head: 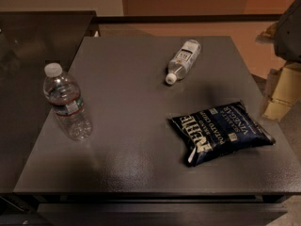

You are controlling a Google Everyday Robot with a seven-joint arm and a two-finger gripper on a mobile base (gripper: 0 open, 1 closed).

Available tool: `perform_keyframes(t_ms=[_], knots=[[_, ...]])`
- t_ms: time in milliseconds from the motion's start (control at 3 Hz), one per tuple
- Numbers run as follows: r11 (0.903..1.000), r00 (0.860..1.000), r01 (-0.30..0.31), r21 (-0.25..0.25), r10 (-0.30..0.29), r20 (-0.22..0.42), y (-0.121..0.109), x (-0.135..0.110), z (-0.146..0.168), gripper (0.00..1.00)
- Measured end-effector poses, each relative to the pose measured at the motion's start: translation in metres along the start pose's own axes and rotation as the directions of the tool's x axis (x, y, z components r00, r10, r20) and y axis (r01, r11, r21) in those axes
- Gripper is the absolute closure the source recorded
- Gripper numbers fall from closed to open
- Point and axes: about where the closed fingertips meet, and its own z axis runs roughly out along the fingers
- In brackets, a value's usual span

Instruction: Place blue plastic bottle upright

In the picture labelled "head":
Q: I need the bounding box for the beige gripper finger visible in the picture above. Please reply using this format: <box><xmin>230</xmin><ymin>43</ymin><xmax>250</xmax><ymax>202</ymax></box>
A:
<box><xmin>261</xmin><ymin>61</ymin><xmax>301</xmax><ymax>121</ymax></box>

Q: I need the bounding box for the small blue-label plastic bottle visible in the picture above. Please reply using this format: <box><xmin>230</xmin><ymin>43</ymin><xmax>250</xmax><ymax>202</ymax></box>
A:
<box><xmin>166</xmin><ymin>40</ymin><xmax>201</xmax><ymax>85</ymax></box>

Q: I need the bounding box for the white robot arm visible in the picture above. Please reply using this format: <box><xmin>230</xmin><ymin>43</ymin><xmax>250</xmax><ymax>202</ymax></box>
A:
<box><xmin>256</xmin><ymin>0</ymin><xmax>301</xmax><ymax>121</ymax></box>

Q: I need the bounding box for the clear water bottle red label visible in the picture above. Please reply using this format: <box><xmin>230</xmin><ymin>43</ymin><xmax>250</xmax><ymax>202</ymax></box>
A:
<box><xmin>43</xmin><ymin>62</ymin><xmax>92</xmax><ymax>140</ymax></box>

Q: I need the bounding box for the dark blue potato chip bag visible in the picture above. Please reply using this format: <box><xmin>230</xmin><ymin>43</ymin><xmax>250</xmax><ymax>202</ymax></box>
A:
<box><xmin>171</xmin><ymin>101</ymin><xmax>276</xmax><ymax>167</ymax></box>

